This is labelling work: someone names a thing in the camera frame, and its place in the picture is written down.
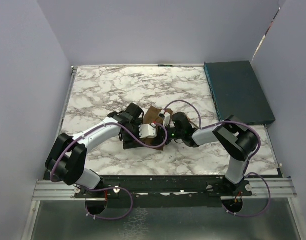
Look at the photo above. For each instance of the aluminium rail frame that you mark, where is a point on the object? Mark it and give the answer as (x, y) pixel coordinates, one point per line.
(257, 188)

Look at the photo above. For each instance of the dark teal flat box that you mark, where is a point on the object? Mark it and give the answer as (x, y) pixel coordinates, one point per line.
(236, 91)

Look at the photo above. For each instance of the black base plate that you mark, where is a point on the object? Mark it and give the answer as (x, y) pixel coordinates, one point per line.
(143, 191)

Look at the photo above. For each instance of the brown cloth napkin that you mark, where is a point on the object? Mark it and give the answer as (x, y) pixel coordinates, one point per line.
(151, 116)

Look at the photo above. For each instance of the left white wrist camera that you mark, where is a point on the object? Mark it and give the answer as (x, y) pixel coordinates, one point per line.
(147, 131)

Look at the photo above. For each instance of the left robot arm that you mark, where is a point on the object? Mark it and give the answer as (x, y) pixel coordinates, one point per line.
(66, 160)

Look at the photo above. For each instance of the green black marker pen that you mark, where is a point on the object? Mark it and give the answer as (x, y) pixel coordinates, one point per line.
(165, 65)

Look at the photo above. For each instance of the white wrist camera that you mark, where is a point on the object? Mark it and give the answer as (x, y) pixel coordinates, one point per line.
(147, 131)
(165, 116)

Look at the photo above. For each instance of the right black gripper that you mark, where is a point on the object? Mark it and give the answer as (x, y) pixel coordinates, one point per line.
(168, 141)

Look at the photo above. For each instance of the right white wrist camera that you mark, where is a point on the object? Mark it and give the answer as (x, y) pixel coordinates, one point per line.
(165, 116)

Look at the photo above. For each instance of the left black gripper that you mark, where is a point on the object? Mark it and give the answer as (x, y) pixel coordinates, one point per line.
(128, 143)

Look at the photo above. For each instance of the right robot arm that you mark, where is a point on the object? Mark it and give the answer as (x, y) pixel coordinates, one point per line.
(239, 140)

